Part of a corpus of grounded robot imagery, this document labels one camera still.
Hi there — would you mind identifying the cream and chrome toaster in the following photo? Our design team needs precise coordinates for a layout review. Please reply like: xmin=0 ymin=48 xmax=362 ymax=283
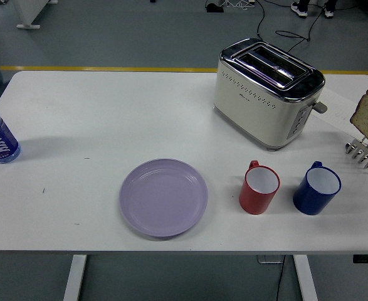
xmin=213 ymin=38 xmax=328 ymax=152

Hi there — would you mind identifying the brown bread slice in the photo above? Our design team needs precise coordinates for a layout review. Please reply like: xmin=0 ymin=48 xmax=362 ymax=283
xmin=350 ymin=87 xmax=368 ymax=155

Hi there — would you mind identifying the purple plate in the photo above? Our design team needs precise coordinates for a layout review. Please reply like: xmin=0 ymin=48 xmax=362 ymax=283
xmin=118 ymin=158 xmax=209 ymax=241

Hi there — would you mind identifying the red mug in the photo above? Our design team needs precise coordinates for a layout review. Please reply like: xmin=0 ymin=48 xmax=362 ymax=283
xmin=238 ymin=160 xmax=281 ymax=216

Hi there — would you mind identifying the blue mug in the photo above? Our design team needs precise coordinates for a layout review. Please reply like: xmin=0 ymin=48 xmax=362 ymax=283
xmin=292 ymin=161 xmax=342 ymax=216

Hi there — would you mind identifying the white table leg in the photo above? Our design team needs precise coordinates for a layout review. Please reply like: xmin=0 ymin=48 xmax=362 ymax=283
xmin=63 ymin=254 xmax=88 ymax=301
xmin=293 ymin=254 xmax=318 ymax=301

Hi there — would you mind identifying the silver metal toast rack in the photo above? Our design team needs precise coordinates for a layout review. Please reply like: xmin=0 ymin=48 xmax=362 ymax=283
xmin=345 ymin=136 xmax=368 ymax=176

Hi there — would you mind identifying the clear bottle with blue label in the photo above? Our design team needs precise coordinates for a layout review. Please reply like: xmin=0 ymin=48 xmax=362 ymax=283
xmin=0 ymin=97 xmax=21 ymax=164

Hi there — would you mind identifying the grey under-table bracket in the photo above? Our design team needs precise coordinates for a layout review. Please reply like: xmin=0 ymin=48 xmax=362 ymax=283
xmin=257 ymin=255 xmax=285 ymax=264

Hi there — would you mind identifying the black floor cable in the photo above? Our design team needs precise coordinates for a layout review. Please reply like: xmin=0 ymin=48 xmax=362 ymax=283
xmin=274 ymin=3 xmax=360 ymax=53
xmin=255 ymin=0 xmax=266 ymax=40

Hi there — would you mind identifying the white cable bundle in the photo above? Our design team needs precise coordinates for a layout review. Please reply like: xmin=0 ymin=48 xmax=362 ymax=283
xmin=219 ymin=0 xmax=256 ymax=9

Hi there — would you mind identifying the black under-table cable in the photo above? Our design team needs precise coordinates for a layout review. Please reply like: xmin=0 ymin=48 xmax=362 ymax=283
xmin=276 ymin=262 xmax=287 ymax=301

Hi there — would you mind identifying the white desk frame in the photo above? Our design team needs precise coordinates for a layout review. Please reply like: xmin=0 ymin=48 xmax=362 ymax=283
xmin=14 ymin=0 xmax=59 ymax=31

